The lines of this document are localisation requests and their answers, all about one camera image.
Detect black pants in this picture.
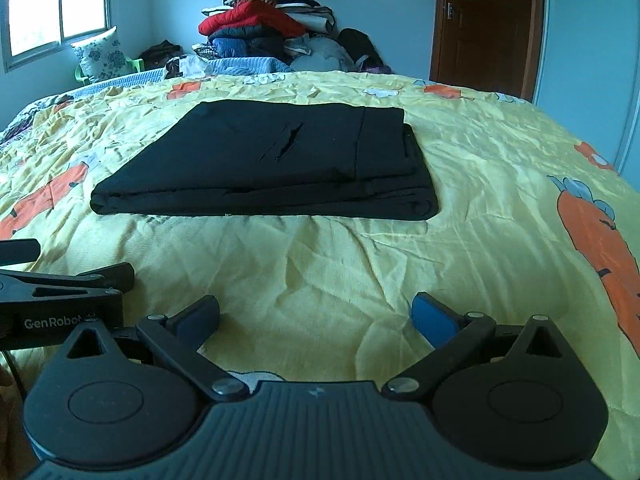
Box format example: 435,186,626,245
90,100,439,221

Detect blue striped blanket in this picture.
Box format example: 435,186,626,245
67,55,292,99

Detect black bag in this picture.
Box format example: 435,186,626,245
139,40,183,70

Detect red jacket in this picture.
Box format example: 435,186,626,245
198,0,306,38

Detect brown wooden door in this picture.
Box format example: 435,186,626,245
430,0,546,101

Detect yellow floral bed quilt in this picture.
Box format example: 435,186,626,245
1,73,639,479

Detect floral pillow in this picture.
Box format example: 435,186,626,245
72,27,126,80

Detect pile of clothes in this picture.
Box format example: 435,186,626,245
192,0,392,74

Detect window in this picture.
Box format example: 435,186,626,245
1,0,111,72

